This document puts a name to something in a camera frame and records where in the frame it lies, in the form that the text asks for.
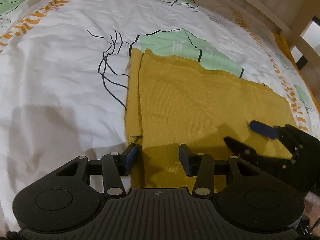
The person's right forearm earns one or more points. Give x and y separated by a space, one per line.
313 202

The yellow knit sweater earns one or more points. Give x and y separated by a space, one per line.
200 110

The wooden bed frame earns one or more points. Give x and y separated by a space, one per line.
275 0

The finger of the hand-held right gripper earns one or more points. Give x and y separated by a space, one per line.
240 148
263 129

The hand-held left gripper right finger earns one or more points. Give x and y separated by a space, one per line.
185 158

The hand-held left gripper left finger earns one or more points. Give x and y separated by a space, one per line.
131 158

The white printed bedsheet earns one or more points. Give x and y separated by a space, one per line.
62 80

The orange mattress sheet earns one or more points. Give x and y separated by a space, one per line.
282 43

